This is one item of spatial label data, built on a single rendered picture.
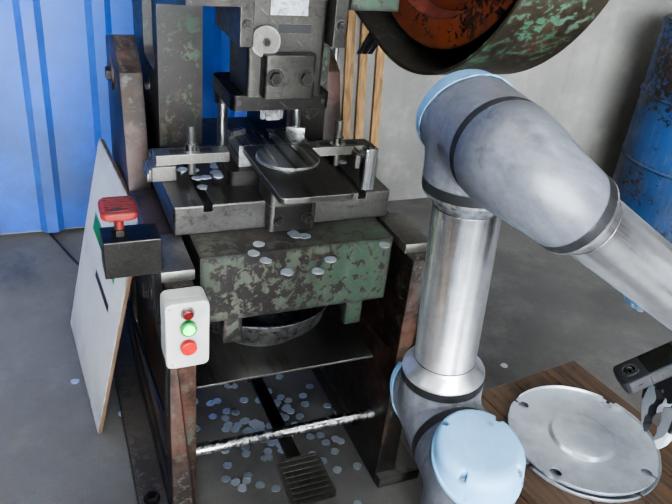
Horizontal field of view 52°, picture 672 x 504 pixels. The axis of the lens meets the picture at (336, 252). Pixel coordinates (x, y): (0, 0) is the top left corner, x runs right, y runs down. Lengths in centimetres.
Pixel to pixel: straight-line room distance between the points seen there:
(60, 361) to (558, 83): 240
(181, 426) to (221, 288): 29
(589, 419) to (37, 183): 196
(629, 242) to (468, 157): 19
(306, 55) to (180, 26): 33
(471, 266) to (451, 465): 24
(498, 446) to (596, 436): 59
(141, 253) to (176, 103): 47
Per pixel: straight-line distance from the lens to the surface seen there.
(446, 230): 82
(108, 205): 119
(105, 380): 177
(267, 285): 132
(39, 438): 187
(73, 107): 254
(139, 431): 180
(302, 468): 152
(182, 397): 135
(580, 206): 69
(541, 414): 148
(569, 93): 342
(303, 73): 130
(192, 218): 131
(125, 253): 120
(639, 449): 150
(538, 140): 68
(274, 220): 132
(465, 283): 85
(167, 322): 118
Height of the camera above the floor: 128
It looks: 29 degrees down
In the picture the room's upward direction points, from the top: 6 degrees clockwise
